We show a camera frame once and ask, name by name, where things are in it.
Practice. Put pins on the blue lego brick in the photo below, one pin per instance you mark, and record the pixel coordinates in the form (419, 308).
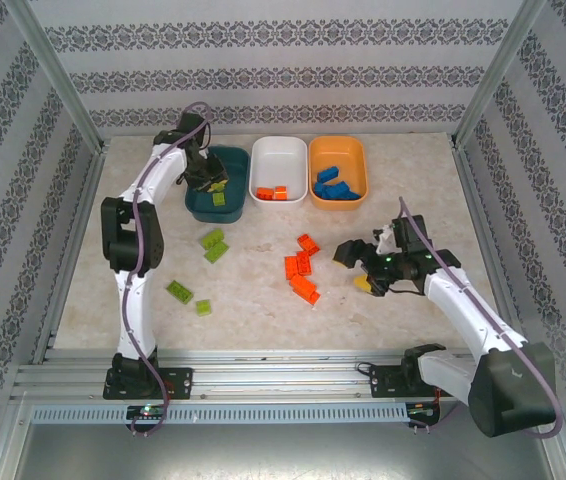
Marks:
(322, 190)
(328, 173)
(354, 195)
(339, 189)

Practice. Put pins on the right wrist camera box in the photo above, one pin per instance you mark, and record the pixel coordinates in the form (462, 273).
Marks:
(385, 242)

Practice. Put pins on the orange plastic container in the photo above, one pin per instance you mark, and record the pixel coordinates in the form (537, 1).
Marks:
(338, 152)

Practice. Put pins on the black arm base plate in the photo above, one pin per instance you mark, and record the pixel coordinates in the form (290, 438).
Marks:
(178, 381)
(383, 381)

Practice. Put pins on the white plastic container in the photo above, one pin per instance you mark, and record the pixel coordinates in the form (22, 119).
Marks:
(279, 160)

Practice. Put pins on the small circuit board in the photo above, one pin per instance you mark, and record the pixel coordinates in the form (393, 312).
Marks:
(148, 411)
(423, 410)

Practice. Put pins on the aluminium mounting rail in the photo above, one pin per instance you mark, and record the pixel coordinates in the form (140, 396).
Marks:
(273, 380)

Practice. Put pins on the grey metal sheet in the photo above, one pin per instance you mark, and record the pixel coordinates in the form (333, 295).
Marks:
(283, 455)

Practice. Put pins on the teal plastic container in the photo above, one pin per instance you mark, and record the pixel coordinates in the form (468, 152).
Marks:
(237, 165)

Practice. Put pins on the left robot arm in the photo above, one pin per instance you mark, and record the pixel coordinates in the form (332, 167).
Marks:
(135, 320)

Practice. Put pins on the aluminium side rail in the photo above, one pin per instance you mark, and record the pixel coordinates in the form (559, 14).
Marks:
(77, 235)
(470, 185)

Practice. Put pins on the aluminium frame post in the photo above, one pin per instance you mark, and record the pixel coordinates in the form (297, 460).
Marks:
(503, 65)
(53, 65)

